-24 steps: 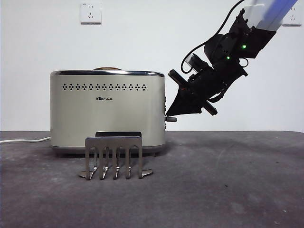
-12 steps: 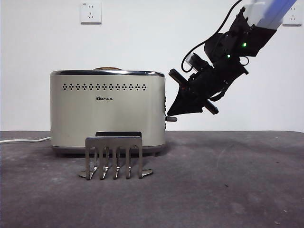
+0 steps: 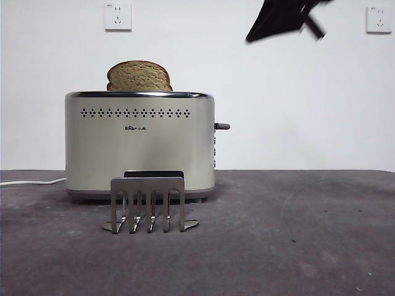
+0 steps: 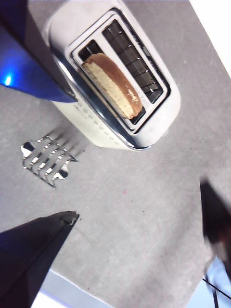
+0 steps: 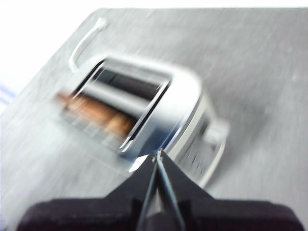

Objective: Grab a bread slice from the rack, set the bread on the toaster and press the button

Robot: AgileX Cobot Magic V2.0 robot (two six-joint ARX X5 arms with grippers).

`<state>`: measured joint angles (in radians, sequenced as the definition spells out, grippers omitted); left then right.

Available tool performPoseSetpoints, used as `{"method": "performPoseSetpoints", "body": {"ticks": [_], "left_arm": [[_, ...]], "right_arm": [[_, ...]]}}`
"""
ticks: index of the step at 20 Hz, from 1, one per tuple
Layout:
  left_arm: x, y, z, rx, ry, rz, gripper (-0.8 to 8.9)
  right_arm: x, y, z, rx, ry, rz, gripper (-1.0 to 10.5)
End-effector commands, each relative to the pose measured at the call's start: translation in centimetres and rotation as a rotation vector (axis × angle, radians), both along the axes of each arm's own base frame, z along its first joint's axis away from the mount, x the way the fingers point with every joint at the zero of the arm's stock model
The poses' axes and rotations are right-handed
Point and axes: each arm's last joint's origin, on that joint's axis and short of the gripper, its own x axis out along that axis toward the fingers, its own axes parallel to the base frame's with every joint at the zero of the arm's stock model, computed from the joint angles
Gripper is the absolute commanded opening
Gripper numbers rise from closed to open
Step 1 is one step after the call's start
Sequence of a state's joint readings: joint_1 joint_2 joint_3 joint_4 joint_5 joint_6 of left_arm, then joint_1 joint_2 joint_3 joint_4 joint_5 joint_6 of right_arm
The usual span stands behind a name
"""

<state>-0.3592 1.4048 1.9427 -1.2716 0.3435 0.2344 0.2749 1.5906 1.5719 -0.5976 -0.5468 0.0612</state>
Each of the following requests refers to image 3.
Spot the brown bread slice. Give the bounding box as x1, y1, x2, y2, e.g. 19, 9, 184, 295
106, 60, 173, 92

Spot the cream two-slot toaster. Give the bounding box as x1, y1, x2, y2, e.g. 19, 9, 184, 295
64, 91, 216, 204

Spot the steel bread rack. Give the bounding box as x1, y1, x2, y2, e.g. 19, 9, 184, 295
102, 170, 199, 234

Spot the white wall socket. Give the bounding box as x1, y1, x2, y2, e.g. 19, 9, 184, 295
104, 3, 133, 32
365, 6, 393, 35

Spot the white toaster power cord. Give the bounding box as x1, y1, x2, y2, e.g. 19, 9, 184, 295
0, 178, 67, 187

